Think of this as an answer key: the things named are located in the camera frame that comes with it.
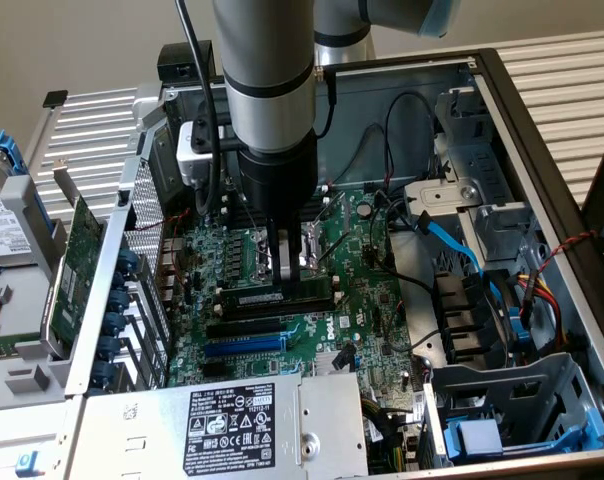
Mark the hard disk drive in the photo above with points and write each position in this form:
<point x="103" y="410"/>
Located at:
<point x="2" y="225"/>

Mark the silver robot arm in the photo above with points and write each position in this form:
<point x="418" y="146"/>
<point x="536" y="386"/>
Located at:
<point x="262" y="50"/>

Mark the silver power supply unit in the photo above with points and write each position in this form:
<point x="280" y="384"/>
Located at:
<point x="132" y="425"/>

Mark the silver chipset heatsink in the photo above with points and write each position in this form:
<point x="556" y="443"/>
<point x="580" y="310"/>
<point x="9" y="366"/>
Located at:
<point x="324" y="365"/>

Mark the short black expansion slot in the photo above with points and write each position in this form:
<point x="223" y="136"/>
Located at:
<point x="214" y="369"/>

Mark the blue case release latch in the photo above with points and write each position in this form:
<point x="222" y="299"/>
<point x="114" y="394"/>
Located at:
<point x="28" y="462"/>

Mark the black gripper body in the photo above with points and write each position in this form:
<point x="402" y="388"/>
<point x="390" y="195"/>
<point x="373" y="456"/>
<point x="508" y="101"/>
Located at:
<point x="277" y="185"/>

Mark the green RAM stick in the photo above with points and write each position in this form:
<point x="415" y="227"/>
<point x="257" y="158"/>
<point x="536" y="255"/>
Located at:
<point x="252" y="299"/>
<point x="12" y="344"/>

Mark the blue disk caddy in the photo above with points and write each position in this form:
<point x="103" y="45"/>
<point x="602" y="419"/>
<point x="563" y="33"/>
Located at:
<point x="8" y="150"/>

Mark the CPU socket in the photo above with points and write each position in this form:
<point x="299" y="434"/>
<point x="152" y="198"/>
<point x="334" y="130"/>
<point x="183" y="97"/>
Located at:
<point x="261" y="250"/>

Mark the green graphics card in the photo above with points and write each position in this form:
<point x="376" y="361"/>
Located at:
<point x="77" y="270"/>

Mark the silver disk bay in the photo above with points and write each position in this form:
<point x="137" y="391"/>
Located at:
<point x="447" y="192"/>

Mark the long black expansion slot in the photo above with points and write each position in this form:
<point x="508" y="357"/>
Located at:
<point x="242" y="330"/>

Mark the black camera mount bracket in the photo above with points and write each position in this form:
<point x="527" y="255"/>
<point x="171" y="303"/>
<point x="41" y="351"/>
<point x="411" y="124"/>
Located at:
<point x="201" y="137"/>

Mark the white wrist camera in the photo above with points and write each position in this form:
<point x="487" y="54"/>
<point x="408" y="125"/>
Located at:
<point x="187" y="160"/>

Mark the thin metal locking lever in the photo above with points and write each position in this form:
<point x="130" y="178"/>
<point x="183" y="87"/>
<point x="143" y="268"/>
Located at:
<point x="336" y="247"/>

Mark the grey parts rack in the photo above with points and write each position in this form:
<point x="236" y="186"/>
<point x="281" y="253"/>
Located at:
<point x="27" y="305"/>

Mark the blue expansion slot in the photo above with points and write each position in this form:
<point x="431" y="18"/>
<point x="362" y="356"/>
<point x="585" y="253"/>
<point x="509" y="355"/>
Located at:
<point x="242" y="346"/>

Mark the round coin battery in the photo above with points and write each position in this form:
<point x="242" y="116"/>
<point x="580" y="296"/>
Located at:
<point x="364" y="209"/>

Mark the blue plastic disk tray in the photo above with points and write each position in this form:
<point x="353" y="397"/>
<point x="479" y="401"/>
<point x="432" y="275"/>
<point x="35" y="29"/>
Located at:
<point x="477" y="440"/>

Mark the grey disk cage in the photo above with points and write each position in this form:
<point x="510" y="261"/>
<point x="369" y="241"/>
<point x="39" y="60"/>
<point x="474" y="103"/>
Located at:
<point x="532" y="380"/>

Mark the black plastic box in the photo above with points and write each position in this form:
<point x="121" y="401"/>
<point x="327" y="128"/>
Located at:
<point x="182" y="60"/>

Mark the green motherboard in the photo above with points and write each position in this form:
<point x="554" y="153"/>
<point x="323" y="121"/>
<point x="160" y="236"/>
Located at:
<point x="362" y="310"/>

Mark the open PC case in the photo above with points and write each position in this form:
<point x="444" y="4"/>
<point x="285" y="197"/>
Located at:
<point x="407" y="145"/>

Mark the blue card retention clip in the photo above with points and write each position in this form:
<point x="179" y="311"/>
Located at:
<point x="109" y="346"/>
<point x="118" y="301"/>
<point x="114" y="322"/>
<point x="102" y="372"/>
<point x="128" y="261"/>

